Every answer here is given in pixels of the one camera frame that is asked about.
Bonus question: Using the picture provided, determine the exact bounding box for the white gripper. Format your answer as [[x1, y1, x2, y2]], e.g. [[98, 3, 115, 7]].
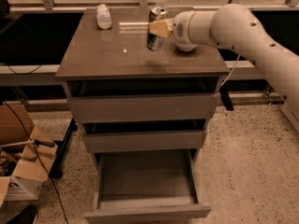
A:
[[149, 11, 195, 46]]

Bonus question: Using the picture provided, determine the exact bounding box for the silver blue redbull can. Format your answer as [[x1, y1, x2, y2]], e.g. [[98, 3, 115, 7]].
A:
[[147, 7, 167, 51]]

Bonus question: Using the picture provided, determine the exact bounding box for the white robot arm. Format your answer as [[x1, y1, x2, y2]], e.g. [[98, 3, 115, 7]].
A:
[[149, 4, 299, 119]]

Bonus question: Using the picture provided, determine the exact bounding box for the grey top drawer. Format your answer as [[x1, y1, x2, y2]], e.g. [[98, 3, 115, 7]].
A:
[[66, 77, 221, 123]]

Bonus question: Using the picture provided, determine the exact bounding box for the grey drawer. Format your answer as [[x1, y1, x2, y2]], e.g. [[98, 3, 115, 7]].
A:
[[66, 77, 221, 123], [84, 149, 211, 224], [83, 119, 206, 153]]

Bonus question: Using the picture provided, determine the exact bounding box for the grey drawer cabinet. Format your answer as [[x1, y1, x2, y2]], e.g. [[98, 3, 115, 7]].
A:
[[54, 6, 230, 224]]

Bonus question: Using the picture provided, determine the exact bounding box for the grey middle drawer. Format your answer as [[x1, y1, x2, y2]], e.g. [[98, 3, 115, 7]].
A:
[[83, 119, 206, 153]]

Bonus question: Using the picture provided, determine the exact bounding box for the grey bottom drawer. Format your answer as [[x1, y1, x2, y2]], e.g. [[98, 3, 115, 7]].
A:
[[84, 149, 211, 224]]

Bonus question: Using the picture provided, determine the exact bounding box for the white ceramic bowl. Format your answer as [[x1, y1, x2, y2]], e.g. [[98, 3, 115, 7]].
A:
[[178, 44, 197, 52]]

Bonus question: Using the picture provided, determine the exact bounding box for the black metal stand leg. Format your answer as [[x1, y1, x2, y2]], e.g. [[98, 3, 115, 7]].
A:
[[50, 119, 78, 179]]

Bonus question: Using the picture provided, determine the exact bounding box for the open cardboard box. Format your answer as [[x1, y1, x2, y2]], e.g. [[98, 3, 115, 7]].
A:
[[0, 105, 58, 206]]

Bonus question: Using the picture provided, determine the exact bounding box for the white power cable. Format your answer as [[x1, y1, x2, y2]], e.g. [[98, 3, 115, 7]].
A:
[[220, 53, 241, 89]]

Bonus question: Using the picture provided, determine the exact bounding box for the metal window rail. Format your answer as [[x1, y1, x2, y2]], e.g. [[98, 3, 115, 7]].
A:
[[0, 61, 263, 87]]

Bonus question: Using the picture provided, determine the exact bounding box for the black handled tool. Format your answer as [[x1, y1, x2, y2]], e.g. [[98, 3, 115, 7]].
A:
[[0, 140, 55, 148]]

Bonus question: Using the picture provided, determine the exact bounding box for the black floor cable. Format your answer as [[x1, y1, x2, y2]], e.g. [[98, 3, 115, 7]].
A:
[[2, 100, 70, 224]]

